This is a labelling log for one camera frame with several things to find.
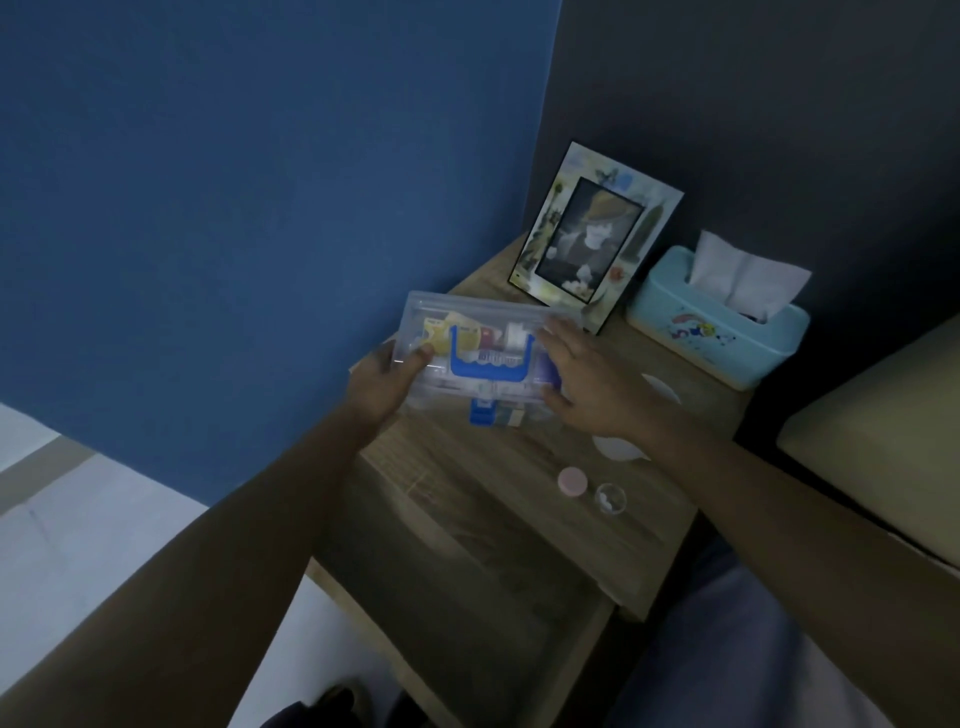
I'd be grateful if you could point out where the person's left forearm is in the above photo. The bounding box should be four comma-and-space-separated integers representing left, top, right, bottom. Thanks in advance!
0, 405, 385, 728

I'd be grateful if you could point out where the person's light clothing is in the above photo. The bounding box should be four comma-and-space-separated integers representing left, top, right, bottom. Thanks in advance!
598, 536, 901, 728

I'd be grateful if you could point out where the person's right hand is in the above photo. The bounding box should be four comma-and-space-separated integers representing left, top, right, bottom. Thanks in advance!
536, 315, 666, 444

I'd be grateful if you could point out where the yellow packet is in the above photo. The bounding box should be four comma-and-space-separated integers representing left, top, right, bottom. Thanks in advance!
422, 314, 483, 355

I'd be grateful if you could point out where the person's right forearm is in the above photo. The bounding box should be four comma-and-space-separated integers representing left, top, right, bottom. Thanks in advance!
637, 416, 960, 728

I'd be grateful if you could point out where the person's left hand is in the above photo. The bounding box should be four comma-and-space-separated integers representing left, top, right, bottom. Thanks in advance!
346, 341, 437, 435

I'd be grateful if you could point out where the light blue tissue box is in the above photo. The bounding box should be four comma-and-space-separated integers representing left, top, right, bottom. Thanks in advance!
626, 245, 812, 393

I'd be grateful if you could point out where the dark shoe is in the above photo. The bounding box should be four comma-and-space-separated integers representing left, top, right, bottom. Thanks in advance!
261, 681, 376, 728

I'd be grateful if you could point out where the floral photo frame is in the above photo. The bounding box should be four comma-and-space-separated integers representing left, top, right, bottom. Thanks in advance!
507, 141, 685, 336

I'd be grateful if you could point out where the wooden bedside table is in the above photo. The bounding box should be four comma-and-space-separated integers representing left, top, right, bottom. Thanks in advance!
303, 232, 756, 728

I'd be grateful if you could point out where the white tissue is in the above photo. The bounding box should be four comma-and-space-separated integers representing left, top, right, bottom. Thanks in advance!
687, 229, 813, 324

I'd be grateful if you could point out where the clear plastic box blue handle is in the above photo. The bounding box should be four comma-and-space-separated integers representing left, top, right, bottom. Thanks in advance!
390, 290, 585, 429

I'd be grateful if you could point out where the beige mattress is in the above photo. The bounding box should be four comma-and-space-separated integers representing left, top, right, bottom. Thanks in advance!
775, 313, 960, 580

